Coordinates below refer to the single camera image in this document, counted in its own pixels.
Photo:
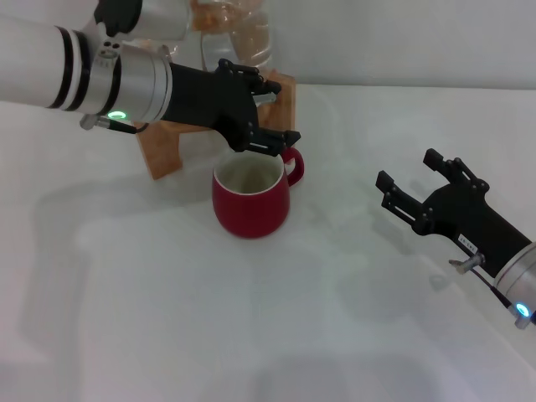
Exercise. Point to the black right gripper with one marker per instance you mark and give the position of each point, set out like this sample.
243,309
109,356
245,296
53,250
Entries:
469,222

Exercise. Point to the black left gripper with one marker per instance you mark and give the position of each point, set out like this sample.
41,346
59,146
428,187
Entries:
209,100

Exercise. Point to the chrome faucet with lever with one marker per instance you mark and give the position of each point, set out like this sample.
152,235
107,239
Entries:
266,98

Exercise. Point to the red ceramic cup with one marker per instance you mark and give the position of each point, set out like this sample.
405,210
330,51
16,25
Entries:
251,213

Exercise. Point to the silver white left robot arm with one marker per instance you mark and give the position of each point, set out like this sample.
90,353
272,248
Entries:
37,67

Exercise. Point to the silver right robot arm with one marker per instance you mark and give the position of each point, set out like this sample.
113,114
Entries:
519,272

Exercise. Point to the glass water dispenser jar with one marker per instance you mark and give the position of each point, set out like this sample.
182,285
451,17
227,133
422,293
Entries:
251,42

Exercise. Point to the wooden dispenser stand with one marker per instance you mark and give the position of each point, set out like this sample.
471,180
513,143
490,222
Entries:
161,159

